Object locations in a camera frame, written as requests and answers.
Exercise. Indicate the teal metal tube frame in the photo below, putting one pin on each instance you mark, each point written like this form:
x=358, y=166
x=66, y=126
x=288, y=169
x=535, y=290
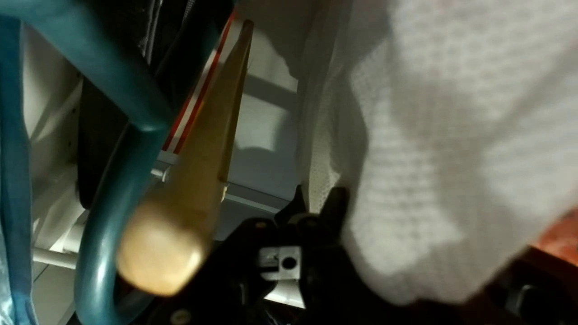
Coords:
x=120, y=77

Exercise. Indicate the wooden clothes hanger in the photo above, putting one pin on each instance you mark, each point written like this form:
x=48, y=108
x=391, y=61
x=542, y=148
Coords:
x=192, y=180

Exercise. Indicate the white shirt with black collar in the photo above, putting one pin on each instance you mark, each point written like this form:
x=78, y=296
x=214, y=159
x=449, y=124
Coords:
x=452, y=150

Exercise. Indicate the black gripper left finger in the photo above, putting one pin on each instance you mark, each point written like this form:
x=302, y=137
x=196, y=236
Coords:
x=235, y=270

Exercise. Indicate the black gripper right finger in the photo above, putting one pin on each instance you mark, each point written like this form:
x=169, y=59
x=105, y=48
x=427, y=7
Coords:
x=337, y=289

